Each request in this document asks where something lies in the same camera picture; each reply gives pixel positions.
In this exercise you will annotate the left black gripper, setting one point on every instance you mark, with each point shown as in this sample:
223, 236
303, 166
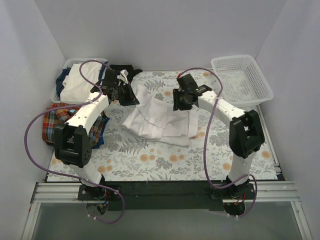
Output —
129, 95

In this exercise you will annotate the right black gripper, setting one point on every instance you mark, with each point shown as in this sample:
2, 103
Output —
180, 99

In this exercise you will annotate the white long sleeve shirt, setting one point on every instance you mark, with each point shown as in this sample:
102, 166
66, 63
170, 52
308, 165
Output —
155, 120

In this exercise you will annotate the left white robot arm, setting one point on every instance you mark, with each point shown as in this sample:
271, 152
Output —
71, 139

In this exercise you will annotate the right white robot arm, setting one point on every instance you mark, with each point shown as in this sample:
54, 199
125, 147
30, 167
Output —
246, 134

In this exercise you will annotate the black folded garment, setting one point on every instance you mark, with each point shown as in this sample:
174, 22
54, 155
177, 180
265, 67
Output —
129, 68

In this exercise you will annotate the folded white shirt in basket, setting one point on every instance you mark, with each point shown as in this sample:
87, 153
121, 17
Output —
76, 88

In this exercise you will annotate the right white plastic basket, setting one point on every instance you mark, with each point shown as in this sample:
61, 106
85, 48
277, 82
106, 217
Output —
244, 84

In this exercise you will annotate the white plastic basket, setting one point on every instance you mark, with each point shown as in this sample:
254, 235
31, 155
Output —
244, 84
69, 63

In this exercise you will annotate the navy garment in basket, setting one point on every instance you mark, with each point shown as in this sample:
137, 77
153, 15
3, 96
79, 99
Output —
59, 81

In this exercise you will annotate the left white plastic basket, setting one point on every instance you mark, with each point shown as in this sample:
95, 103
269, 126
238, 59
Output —
69, 63

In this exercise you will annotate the red plaid shirt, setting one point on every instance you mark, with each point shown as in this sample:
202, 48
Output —
52, 118

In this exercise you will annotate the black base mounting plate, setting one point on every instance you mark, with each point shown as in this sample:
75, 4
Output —
165, 195

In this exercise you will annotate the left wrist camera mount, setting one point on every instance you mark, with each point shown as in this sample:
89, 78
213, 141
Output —
123, 77

